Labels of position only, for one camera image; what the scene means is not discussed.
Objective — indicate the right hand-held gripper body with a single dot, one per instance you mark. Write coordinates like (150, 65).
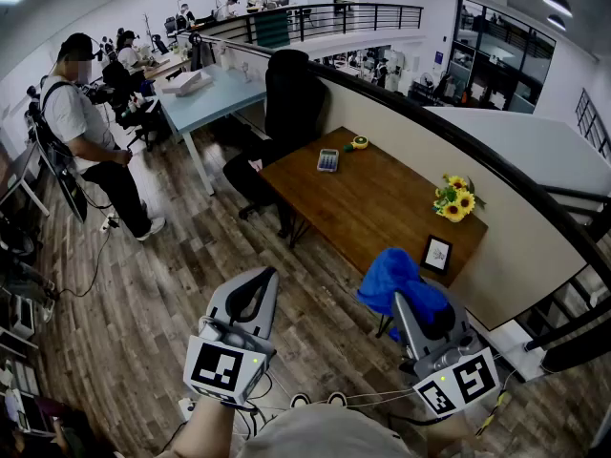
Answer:
(470, 377)

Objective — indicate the blue cloth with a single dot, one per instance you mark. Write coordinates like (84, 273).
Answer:
(396, 275)

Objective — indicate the sunflower bouquet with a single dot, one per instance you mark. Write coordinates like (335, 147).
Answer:
(456, 203)

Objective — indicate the black stair railing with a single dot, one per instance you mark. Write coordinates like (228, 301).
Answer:
(573, 357)

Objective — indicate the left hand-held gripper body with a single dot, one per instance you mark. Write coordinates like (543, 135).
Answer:
(224, 365)

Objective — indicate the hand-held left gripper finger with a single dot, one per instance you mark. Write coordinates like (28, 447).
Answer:
(217, 298)
(268, 313)

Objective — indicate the yellow handheld fan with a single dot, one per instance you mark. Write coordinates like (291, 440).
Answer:
(360, 142)

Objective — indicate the black office chair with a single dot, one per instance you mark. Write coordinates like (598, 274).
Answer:
(117, 77)
(291, 98)

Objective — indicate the person's left shoe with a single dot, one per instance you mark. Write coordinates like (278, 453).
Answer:
(301, 401)

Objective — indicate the person's right forearm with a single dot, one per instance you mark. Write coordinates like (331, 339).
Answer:
(453, 434)

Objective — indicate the dome ceiling lamp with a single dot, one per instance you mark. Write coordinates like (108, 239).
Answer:
(556, 5)
(557, 22)

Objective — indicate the person's shoe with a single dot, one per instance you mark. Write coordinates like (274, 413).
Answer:
(337, 399)
(301, 401)

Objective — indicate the grey calculator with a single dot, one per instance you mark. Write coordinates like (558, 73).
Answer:
(328, 160)

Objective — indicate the black balcony railing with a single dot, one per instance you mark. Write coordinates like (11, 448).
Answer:
(363, 5)

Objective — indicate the white power strip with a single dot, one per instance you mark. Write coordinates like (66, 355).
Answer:
(109, 223)

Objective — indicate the light blue desk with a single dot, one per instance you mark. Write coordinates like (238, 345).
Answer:
(215, 98)

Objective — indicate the person's beige shirt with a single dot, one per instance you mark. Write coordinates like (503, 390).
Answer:
(324, 432)

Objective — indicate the person's right shoe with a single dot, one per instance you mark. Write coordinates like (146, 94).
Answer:
(337, 399)

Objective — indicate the person's left forearm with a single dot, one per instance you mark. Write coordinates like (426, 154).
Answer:
(205, 427)

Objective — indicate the black picture frame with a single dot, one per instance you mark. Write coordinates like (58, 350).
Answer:
(436, 255)

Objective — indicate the green banner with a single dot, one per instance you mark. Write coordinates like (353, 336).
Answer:
(272, 29)

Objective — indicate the white flat box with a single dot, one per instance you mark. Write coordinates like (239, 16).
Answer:
(186, 83)

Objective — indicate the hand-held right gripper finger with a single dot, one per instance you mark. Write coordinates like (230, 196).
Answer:
(408, 327)
(460, 318)

